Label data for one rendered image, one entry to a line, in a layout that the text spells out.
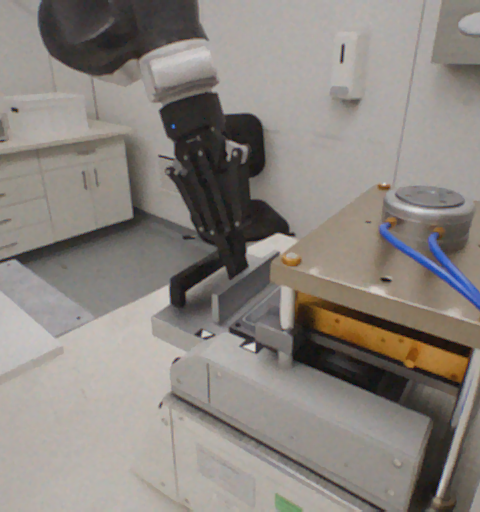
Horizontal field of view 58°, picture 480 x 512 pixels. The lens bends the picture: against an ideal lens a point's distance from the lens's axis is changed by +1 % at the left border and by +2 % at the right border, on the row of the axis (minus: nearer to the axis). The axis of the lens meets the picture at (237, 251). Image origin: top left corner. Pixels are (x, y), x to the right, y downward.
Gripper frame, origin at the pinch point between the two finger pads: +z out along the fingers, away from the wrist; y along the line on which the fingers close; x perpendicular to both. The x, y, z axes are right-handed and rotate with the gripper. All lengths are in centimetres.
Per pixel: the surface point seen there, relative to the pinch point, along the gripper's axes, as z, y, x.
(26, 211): -9, 226, -87
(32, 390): 15.5, 37.7, 15.8
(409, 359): 5.8, -24.6, 11.5
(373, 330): 4.3, -21.5, 10.0
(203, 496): 23.1, 0.2, 16.9
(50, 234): 9, 231, -99
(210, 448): 15.4, -3.9, 16.9
